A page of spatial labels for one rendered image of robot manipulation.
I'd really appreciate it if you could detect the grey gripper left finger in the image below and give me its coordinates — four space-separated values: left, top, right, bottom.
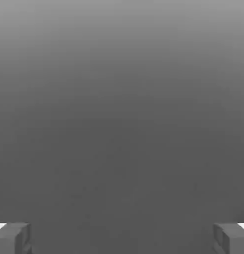
0 222 33 254

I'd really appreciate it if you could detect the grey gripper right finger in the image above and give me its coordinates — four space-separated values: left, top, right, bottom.
212 222 244 254

